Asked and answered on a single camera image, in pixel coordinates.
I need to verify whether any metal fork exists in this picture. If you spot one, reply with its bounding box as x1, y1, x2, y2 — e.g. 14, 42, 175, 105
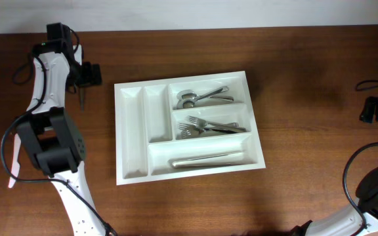
180, 129, 234, 139
178, 123, 239, 130
186, 116, 247, 133

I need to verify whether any white plastic knife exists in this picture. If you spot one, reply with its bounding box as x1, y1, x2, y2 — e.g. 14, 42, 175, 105
10, 134, 21, 178

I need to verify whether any small metal spoon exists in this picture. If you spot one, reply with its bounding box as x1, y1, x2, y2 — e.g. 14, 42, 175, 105
79, 87, 85, 111

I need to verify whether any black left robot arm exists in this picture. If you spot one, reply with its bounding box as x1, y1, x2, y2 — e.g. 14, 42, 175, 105
13, 23, 116, 235

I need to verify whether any white plastic cutlery tray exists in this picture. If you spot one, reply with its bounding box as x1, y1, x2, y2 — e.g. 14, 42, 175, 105
114, 71, 265, 185

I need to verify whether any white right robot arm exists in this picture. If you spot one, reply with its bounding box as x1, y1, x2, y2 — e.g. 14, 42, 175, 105
289, 142, 378, 236

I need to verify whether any black left camera cable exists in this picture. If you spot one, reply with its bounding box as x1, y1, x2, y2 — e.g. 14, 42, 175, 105
0, 28, 117, 236

